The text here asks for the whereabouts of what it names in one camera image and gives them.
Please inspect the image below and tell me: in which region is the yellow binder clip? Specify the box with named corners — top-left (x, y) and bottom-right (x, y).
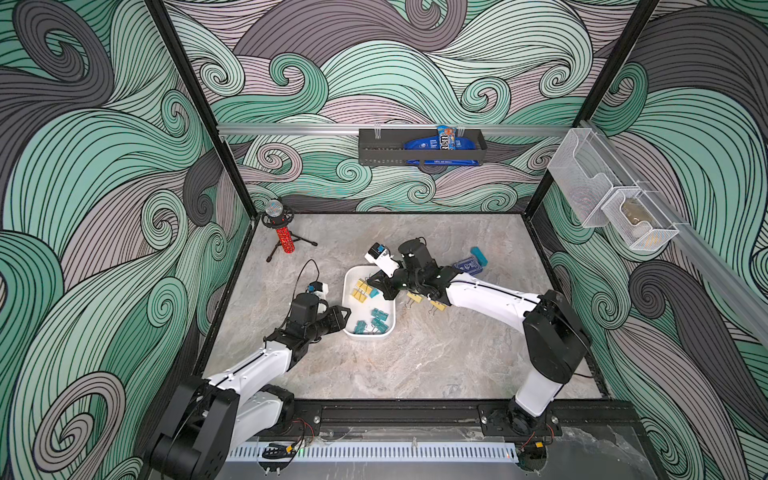
top-left (406, 292), bottom-right (423, 307)
top-left (429, 300), bottom-right (447, 314)

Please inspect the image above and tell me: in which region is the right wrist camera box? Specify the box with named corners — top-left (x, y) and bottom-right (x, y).
top-left (365, 242), bottom-right (402, 278)

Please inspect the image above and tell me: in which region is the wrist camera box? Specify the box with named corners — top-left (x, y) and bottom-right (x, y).
top-left (365, 242), bottom-right (402, 278)
top-left (306, 281), bottom-right (329, 299)

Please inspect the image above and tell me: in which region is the white plastic storage tray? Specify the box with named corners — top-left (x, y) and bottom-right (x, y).
top-left (342, 265), bottom-right (397, 340)

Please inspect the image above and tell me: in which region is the blue snack packet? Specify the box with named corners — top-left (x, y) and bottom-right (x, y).
top-left (437, 126), bottom-right (456, 150)

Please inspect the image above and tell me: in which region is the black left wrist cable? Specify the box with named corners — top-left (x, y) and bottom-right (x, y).
top-left (290, 257), bottom-right (320, 301)

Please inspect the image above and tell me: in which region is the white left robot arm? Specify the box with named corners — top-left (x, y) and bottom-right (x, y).
top-left (144, 291), bottom-right (351, 479)

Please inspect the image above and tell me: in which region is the clear plastic wall bin small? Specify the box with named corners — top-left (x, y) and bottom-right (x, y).
top-left (601, 187), bottom-right (679, 253)

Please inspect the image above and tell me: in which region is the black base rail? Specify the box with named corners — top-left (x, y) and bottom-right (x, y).
top-left (269, 399), bottom-right (639, 441)

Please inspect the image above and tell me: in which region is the aluminium rail back wall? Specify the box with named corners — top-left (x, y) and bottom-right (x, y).
top-left (217, 122), bottom-right (570, 137)

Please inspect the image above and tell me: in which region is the white slotted cable duct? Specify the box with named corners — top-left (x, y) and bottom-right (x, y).
top-left (224, 441), bottom-right (520, 464)

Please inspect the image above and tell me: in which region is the aluminium rail wall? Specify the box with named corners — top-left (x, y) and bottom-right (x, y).
top-left (217, 122), bottom-right (570, 137)
top-left (579, 120), bottom-right (767, 346)

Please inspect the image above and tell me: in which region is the red sequin microphone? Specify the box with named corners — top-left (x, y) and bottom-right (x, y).
top-left (262, 199), bottom-right (295, 254)

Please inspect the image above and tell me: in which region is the teal small box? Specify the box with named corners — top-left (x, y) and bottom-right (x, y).
top-left (470, 247), bottom-right (488, 267)

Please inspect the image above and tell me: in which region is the black wall shelf basket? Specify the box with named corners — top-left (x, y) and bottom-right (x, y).
top-left (358, 128), bottom-right (488, 166)

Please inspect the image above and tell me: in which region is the clear plastic wall bin large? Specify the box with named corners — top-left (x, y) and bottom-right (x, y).
top-left (548, 128), bottom-right (633, 228)

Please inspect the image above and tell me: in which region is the black vertical frame post left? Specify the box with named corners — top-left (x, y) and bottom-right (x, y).
top-left (145, 0), bottom-right (258, 221)

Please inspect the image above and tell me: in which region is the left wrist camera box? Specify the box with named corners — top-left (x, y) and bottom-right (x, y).
top-left (306, 281), bottom-right (329, 299)

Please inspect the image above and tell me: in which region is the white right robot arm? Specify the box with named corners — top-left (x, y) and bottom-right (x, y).
top-left (365, 238), bottom-right (591, 437)

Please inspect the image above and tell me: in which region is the aluminium rail right wall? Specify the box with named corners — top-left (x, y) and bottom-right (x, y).
top-left (579, 120), bottom-right (767, 346)

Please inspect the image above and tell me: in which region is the black vertical frame post right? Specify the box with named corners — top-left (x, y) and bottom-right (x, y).
top-left (524, 0), bottom-right (661, 214)

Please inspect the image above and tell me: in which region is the black vertical frame post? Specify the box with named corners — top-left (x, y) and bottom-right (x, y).
top-left (524, 0), bottom-right (661, 214)
top-left (145, 0), bottom-right (258, 221)

